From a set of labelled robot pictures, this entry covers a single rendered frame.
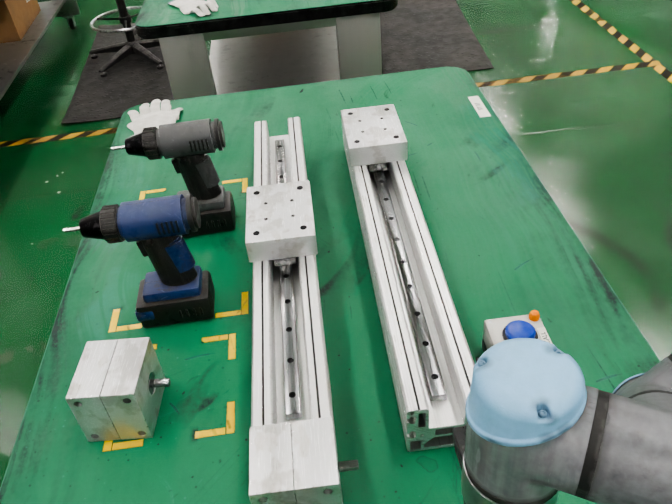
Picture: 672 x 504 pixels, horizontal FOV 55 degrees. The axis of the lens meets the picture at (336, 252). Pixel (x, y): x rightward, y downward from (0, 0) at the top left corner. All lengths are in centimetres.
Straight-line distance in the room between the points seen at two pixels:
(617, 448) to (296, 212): 71
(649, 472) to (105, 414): 67
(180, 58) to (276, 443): 192
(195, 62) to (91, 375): 175
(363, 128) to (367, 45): 126
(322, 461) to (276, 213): 45
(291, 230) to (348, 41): 155
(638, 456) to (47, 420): 80
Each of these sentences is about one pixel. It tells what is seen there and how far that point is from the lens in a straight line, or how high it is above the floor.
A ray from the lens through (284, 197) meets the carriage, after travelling 109.
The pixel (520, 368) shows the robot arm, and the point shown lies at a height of 117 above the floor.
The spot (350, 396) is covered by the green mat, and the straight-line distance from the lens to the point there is 93.
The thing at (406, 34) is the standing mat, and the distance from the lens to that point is 421.
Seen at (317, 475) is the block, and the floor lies 87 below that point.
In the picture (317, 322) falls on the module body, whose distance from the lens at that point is 91.
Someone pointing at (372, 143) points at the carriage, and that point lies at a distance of 122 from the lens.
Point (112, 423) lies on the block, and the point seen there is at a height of 82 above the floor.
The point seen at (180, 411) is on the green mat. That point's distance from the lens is 97.
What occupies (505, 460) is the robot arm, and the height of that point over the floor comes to 112.
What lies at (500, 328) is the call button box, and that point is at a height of 84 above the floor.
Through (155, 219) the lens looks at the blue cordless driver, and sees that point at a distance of 97.
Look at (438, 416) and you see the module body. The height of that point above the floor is 82.
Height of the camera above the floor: 151
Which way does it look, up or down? 39 degrees down
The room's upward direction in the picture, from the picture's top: 6 degrees counter-clockwise
